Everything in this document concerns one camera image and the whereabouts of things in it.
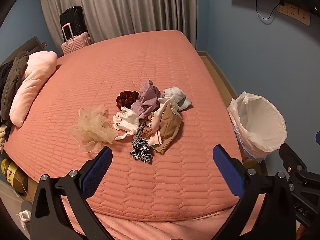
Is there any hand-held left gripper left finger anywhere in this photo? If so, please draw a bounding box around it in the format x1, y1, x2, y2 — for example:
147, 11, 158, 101
30, 146, 114, 240

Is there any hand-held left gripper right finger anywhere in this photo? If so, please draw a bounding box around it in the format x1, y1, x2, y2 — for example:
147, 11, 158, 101
212, 144, 297, 240

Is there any beige tulle scrunchie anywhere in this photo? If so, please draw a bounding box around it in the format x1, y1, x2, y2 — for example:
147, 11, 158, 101
68, 104, 118, 153

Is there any leopard print scrunchie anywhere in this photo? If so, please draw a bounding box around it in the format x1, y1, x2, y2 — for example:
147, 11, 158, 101
129, 124, 152, 164

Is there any trash bin with white liner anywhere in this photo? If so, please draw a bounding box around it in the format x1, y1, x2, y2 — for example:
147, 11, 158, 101
227, 92, 288, 162

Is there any tan cloth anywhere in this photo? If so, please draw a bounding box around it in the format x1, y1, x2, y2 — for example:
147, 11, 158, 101
154, 104, 185, 155

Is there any dark red velvet scrunchie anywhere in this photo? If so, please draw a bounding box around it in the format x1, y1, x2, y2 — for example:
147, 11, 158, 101
116, 91, 140, 108

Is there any light pink cloth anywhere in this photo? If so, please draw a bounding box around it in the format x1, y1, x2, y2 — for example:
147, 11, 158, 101
146, 102, 175, 147

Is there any lilac cloth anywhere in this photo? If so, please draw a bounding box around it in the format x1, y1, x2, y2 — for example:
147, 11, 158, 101
130, 79, 162, 120

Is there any grey white sock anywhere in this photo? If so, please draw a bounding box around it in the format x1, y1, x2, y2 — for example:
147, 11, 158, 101
164, 87, 192, 112

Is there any yellow plastic stool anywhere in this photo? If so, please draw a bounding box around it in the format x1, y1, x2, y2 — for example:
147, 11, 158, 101
242, 158, 263, 169

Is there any crumpled white tissue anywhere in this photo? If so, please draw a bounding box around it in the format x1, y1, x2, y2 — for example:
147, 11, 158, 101
16, 210, 32, 222

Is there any dark yellow roll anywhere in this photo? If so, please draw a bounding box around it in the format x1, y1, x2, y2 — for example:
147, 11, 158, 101
0, 157, 28, 194

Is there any pink fleece blanket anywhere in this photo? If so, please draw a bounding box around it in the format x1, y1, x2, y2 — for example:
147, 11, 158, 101
60, 197, 265, 240

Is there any pink pillow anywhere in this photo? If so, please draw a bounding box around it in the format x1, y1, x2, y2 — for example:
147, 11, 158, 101
9, 51, 58, 127

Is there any pink quilted bed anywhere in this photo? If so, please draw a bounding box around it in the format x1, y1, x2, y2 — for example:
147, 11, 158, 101
2, 30, 244, 222

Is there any dark jacket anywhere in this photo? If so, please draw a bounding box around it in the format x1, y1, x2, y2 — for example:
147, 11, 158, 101
0, 51, 29, 128

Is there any pink suitcase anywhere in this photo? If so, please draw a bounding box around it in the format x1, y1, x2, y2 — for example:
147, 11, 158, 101
61, 23, 92, 55

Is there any dark headboard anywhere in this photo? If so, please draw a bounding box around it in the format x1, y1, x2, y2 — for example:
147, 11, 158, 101
0, 35, 47, 65

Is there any black suitcase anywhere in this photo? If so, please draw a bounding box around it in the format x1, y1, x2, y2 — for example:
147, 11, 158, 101
59, 6, 87, 42

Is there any grey curtain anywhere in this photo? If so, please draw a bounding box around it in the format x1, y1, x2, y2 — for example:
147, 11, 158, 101
39, 0, 198, 51

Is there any wooden wall socket panel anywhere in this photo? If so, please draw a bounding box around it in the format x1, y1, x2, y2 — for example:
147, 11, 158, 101
277, 2, 311, 27

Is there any black cable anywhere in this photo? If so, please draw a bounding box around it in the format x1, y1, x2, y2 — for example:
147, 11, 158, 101
255, 0, 285, 20

